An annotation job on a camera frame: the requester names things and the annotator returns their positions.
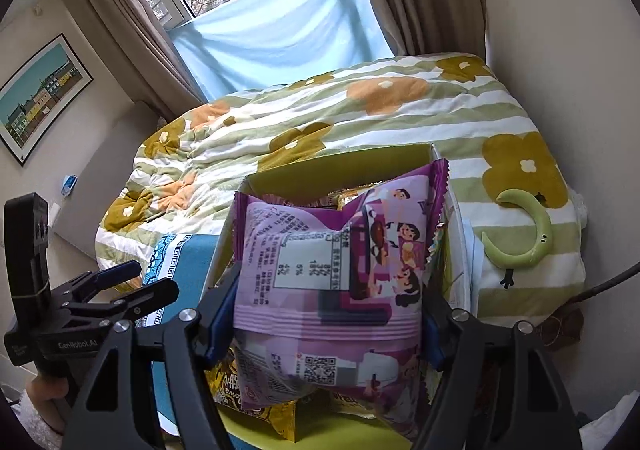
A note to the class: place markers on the blue patterned mat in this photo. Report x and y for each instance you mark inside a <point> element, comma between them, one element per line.
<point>192,255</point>

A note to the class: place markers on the person's left hand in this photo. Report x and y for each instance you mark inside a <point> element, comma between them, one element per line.
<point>47,389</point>

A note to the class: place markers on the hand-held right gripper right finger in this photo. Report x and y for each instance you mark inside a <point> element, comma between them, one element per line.
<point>432,332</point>

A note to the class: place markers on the floral striped blanket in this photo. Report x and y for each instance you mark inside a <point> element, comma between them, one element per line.
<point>350,120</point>

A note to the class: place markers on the gold brown snack packet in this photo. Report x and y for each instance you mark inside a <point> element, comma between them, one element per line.
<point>230,382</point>

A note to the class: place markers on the yellow snack packet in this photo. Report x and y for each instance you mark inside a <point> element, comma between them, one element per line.
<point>350,405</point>

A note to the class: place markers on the small blue wall object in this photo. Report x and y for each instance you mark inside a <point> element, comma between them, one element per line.
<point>69,184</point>

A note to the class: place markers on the purple snack packet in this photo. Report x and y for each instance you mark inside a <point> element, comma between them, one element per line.
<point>310,280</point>

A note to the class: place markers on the green crescent toy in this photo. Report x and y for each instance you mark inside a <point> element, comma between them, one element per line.
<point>540,242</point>

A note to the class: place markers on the light blue cloth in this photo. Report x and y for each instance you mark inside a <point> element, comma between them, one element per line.
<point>280,30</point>

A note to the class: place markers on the framed wall picture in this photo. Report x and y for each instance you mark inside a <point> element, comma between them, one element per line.
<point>40,100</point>

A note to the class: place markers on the person's left forearm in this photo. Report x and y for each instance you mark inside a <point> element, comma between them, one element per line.
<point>37,422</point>

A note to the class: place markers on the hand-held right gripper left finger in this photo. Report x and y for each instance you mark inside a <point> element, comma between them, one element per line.
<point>225,315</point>

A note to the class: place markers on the green white cardboard box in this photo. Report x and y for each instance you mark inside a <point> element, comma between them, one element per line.
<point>340,167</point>

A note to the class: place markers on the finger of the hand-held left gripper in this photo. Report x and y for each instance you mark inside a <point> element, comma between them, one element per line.
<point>150,297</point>
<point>120,272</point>

